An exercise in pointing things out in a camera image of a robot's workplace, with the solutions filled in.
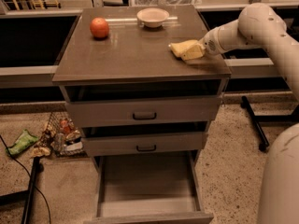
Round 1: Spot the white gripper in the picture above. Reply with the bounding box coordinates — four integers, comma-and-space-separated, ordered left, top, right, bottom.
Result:
180, 28, 225, 61

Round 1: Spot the top grey drawer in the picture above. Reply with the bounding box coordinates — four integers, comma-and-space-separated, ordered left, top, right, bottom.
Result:
66, 79, 222, 128

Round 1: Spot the middle grey drawer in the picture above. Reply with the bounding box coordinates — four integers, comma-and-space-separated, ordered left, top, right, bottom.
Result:
82, 121, 207, 156

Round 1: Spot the yellow sponge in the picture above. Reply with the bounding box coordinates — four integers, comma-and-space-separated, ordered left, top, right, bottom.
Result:
169, 43, 183, 58

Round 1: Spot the grey drawer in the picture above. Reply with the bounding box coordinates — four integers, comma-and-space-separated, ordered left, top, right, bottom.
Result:
84, 151, 213, 224
66, 79, 222, 128
82, 121, 207, 156

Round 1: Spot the grey drawer cabinet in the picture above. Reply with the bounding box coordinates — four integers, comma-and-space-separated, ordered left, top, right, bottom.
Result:
51, 5, 232, 224

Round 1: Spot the green snack bag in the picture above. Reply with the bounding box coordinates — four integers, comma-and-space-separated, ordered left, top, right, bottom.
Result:
7, 129, 38, 157

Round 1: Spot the white bowl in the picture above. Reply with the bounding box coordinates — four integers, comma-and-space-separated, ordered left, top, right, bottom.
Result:
136, 8, 169, 28

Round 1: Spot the black floor stand left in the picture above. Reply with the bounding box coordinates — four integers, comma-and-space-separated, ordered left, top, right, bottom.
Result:
0, 157, 42, 224

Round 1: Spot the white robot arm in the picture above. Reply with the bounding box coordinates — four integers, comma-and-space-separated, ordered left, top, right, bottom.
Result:
170, 3, 299, 224

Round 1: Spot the orange fruit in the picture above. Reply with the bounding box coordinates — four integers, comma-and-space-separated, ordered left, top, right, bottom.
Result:
90, 18, 109, 38

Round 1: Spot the black cable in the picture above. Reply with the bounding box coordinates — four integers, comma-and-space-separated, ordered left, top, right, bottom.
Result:
0, 134, 52, 224

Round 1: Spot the bottom grey drawer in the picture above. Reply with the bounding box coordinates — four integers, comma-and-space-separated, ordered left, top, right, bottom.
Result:
84, 151, 213, 224

